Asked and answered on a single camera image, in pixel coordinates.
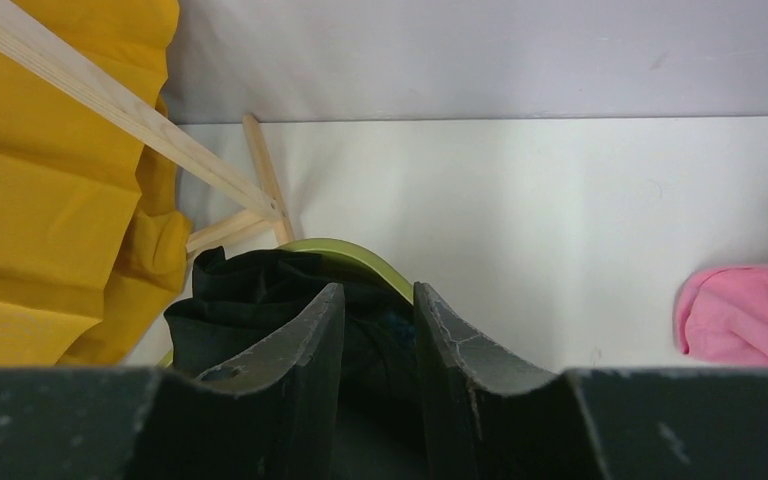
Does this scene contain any pink garment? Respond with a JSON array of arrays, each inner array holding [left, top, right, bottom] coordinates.
[[673, 264, 768, 368]]

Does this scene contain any olive green plastic basket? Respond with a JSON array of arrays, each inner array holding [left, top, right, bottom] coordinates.
[[163, 238, 416, 375]]

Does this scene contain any yellow skirt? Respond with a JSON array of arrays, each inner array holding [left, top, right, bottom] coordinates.
[[0, 0, 193, 369]]

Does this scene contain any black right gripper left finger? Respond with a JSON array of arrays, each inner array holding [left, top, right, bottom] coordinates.
[[0, 284, 345, 479]]

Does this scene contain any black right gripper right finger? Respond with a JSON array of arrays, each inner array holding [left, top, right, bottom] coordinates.
[[414, 283, 768, 479]]

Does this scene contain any wooden clothes rack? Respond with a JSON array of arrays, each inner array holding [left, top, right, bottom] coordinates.
[[0, 1, 296, 257]]

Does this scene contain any black skirt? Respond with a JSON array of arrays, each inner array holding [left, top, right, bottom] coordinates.
[[163, 248, 428, 479]]

